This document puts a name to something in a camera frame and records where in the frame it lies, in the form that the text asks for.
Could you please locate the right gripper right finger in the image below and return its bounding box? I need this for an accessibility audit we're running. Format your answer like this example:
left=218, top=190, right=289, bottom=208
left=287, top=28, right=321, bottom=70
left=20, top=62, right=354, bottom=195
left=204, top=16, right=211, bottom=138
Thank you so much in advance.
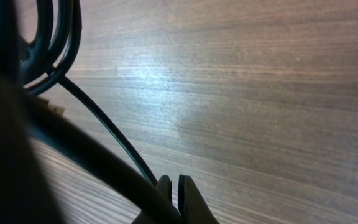
left=178, top=175, right=219, bottom=224

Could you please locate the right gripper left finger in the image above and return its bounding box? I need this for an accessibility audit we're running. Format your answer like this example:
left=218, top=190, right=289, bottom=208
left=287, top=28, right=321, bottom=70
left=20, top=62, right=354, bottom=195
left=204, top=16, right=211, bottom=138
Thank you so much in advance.
left=132, top=175, right=172, bottom=224

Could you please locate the black cable bundle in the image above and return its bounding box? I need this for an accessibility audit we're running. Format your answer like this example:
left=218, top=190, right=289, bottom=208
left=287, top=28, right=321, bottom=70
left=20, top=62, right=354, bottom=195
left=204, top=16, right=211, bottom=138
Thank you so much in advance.
left=17, top=0, right=158, bottom=187

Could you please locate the right camera cable black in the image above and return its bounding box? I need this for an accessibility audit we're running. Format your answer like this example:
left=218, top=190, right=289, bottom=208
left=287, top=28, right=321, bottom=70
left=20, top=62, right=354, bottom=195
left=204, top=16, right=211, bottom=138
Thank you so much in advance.
left=20, top=93, right=181, bottom=223

